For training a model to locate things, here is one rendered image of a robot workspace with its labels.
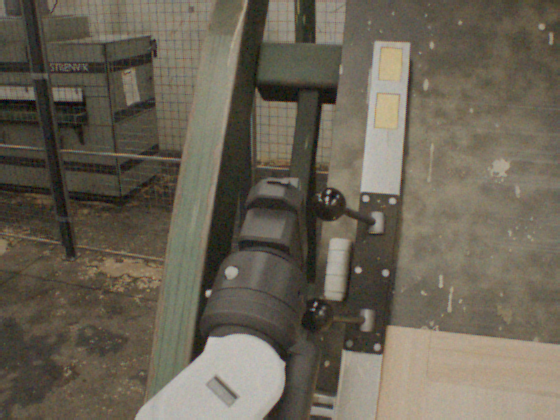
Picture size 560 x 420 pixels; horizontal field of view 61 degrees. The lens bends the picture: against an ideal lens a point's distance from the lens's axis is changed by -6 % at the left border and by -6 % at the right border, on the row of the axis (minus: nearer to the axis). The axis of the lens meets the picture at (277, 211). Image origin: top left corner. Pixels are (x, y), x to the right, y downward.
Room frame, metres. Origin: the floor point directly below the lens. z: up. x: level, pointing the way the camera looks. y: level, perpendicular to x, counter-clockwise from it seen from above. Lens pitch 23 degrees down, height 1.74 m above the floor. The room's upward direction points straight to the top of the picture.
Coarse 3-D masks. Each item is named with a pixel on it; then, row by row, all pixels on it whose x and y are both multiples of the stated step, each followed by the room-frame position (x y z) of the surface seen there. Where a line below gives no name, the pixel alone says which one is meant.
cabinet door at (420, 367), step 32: (384, 352) 0.50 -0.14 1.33; (416, 352) 0.49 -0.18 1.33; (448, 352) 0.49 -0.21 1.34; (480, 352) 0.48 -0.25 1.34; (512, 352) 0.47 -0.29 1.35; (544, 352) 0.47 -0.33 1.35; (384, 384) 0.48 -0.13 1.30; (416, 384) 0.47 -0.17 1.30; (448, 384) 0.47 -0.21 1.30; (480, 384) 0.46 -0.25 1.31; (512, 384) 0.45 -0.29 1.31; (544, 384) 0.44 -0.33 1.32; (384, 416) 0.45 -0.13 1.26; (416, 416) 0.45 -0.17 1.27; (448, 416) 0.44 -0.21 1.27; (480, 416) 0.44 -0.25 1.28; (512, 416) 0.43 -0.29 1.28; (544, 416) 0.43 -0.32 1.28
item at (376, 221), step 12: (324, 192) 0.50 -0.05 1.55; (336, 192) 0.50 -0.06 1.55; (312, 204) 0.50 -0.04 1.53; (324, 204) 0.49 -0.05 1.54; (336, 204) 0.49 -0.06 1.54; (324, 216) 0.49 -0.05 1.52; (336, 216) 0.49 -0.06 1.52; (348, 216) 0.53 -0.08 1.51; (360, 216) 0.54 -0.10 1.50; (372, 216) 0.57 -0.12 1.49; (384, 216) 0.56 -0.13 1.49; (372, 228) 0.56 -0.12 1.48; (384, 228) 0.56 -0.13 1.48
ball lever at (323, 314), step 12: (312, 300) 0.44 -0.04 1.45; (324, 300) 0.44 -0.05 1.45; (312, 312) 0.43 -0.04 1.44; (324, 312) 0.43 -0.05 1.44; (360, 312) 0.50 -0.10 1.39; (372, 312) 0.50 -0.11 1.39; (312, 324) 0.42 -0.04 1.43; (324, 324) 0.42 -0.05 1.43; (360, 324) 0.49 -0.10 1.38; (372, 324) 0.49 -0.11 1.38
